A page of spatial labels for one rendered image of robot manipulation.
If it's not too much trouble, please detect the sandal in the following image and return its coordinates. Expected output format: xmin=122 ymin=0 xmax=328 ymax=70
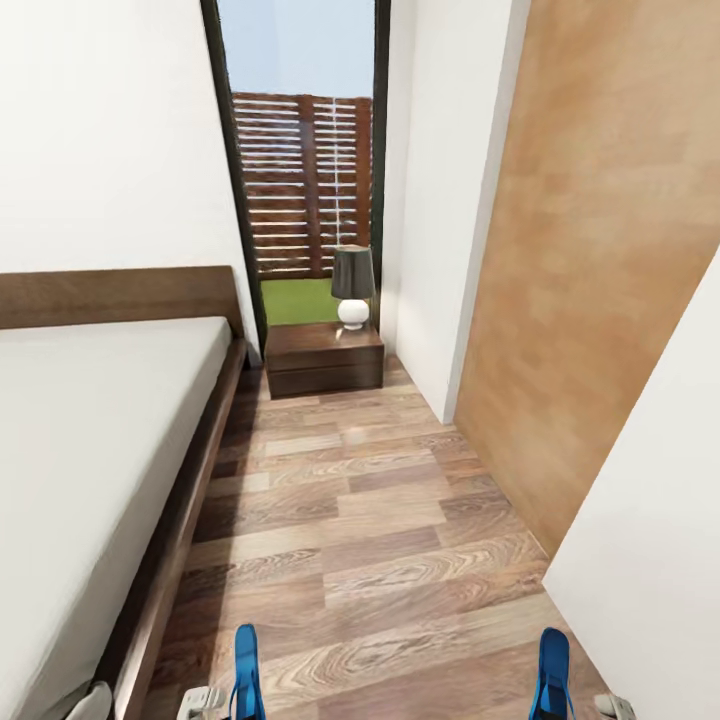
xmin=233 ymin=623 xmax=267 ymax=720
xmin=528 ymin=627 xmax=571 ymax=720

